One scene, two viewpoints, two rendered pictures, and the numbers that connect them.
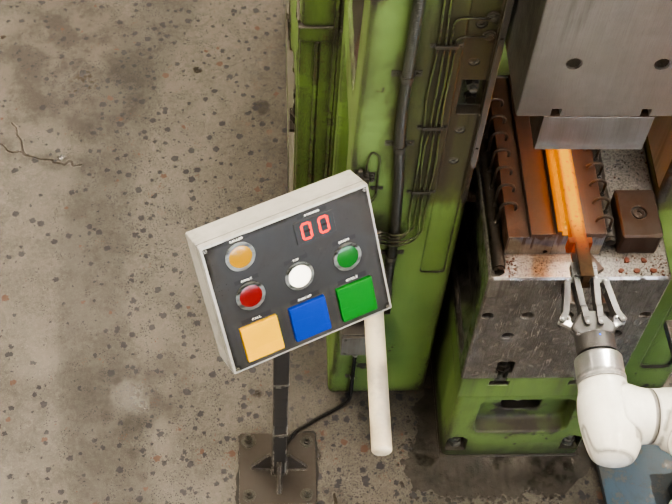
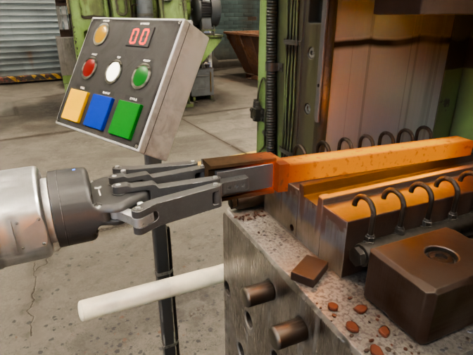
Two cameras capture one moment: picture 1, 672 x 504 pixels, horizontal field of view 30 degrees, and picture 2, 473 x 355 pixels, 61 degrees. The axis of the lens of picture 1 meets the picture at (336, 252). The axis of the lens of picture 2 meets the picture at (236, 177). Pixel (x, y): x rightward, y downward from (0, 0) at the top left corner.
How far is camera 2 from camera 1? 2.38 m
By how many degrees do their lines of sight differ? 61
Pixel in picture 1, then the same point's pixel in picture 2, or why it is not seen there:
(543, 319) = (259, 344)
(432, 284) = not seen: hidden behind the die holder
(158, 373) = (216, 313)
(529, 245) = (279, 202)
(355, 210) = (165, 38)
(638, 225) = (412, 258)
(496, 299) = (228, 257)
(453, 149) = (307, 88)
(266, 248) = (112, 36)
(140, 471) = (148, 327)
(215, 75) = not seen: hidden behind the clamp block
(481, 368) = not seen: outside the picture
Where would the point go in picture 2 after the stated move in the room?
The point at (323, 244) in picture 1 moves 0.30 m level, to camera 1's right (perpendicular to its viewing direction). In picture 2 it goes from (136, 55) to (154, 75)
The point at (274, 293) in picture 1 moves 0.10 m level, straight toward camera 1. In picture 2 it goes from (97, 75) to (50, 78)
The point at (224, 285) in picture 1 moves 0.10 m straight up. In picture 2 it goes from (86, 51) to (79, 5)
